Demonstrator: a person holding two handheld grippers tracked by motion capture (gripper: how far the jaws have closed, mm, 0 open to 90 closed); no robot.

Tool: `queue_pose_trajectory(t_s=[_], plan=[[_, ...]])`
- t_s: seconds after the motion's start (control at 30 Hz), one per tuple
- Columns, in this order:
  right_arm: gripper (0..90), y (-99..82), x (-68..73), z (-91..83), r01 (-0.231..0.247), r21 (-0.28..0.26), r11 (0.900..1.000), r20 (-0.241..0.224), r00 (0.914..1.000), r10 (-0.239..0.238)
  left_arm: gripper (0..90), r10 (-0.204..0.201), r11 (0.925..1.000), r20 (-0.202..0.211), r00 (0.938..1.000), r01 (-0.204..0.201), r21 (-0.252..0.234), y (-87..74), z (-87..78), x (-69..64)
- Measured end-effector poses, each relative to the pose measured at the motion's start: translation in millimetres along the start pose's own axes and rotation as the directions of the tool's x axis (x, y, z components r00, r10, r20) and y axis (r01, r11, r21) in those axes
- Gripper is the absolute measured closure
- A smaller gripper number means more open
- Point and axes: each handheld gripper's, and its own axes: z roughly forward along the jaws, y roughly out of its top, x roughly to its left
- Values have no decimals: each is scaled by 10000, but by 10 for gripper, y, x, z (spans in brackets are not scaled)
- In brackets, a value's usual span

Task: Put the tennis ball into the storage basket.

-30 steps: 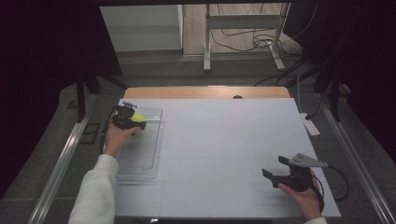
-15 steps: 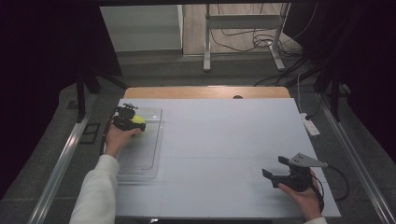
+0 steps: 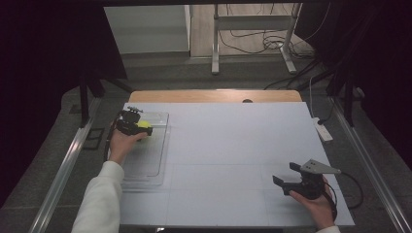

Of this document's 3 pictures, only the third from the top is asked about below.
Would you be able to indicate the person's left hand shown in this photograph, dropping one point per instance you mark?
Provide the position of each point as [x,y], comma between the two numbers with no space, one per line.
[123,147]

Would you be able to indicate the dark curtain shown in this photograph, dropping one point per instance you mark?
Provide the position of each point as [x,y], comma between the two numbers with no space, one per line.
[39,81]
[382,64]

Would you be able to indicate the white cabinet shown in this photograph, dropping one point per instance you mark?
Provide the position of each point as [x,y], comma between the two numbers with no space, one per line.
[145,29]

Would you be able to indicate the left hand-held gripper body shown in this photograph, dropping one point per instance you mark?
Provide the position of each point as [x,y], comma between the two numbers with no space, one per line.
[128,123]

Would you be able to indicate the yellow tennis ball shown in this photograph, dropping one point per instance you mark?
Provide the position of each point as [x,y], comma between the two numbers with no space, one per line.
[144,124]

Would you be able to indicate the black floor frame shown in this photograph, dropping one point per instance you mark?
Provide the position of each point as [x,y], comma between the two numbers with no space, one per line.
[94,139]

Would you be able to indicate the white power strip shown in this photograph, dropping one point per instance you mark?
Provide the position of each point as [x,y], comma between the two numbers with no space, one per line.
[322,129]

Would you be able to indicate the dark round table grommet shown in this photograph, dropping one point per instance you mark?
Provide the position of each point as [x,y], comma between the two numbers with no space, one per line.
[247,101]

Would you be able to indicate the aluminium rail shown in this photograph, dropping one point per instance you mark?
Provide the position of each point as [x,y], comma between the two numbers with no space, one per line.
[372,168]
[64,168]

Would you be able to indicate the white table cover sheet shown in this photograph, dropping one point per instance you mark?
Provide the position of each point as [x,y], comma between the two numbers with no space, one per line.
[226,194]

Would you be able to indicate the grey metal desk frame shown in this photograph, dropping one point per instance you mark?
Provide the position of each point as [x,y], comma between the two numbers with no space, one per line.
[252,22]

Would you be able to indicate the clear plastic container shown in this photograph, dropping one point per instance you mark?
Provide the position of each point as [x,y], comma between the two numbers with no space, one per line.
[152,152]

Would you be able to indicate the wooden table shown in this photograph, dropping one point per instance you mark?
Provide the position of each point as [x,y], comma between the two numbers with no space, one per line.
[194,96]

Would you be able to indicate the person's right hand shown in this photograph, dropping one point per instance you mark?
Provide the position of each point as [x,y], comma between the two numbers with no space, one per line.
[315,208]

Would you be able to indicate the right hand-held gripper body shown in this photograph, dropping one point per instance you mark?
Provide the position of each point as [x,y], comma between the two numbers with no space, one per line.
[307,187]

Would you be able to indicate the black metal stand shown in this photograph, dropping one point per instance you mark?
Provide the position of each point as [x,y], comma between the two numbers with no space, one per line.
[84,103]
[348,103]

